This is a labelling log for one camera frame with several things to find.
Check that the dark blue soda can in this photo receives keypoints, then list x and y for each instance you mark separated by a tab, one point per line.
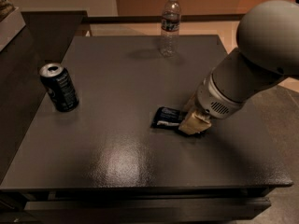
59	86

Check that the silver grey gripper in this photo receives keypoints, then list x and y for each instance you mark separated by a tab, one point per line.
212	101

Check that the dark table drawer front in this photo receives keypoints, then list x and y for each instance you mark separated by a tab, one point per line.
148	211

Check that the dark blue rxbar wrapper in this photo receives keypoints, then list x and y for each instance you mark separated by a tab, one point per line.
167	118

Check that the clear plastic water bottle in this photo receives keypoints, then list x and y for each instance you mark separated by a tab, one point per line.
170	23

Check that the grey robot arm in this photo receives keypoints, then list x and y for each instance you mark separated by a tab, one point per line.
267	52

